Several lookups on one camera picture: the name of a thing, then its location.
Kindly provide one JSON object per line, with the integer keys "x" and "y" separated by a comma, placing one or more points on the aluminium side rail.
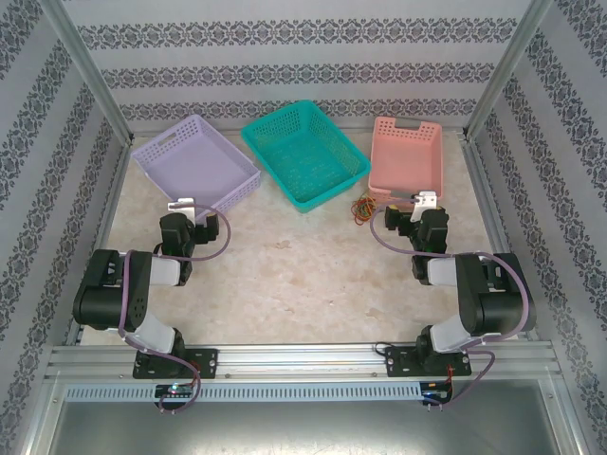
{"x": 115, "y": 189}
{"x": 483, "y": 189}

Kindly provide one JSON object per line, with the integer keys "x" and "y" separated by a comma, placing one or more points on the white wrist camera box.
{"x": 186, "y": 208}
{"x": 427, "y": 199}

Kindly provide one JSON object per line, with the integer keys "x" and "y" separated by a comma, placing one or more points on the purple plastic basket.
{"x": 189, "y": 161}

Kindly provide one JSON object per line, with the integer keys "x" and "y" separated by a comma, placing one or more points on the pink plastic basket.
{"x": 403, "y": 156}

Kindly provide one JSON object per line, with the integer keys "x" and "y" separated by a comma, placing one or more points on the teal plastic basket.
{"x": 303, "y": 161}

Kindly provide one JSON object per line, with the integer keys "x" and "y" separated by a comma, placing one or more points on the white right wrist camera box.
{"x": 427, "y": 199}

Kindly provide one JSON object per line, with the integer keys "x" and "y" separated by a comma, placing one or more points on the aluminium frame post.
{"x": 89, "y": 71}
{"x": 505, "y": 71}

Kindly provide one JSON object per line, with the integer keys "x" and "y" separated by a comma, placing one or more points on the aluminium mounting rail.
{"x": 294, "y": 360}

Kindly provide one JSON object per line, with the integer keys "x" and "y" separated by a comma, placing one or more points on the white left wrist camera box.
{"x": 186, "y": 208}

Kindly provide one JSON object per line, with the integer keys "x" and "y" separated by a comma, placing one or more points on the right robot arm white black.
{"x": 502, "y": 308}

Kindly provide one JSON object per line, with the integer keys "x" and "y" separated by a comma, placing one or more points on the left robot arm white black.
{"x": 109, "y": 303}

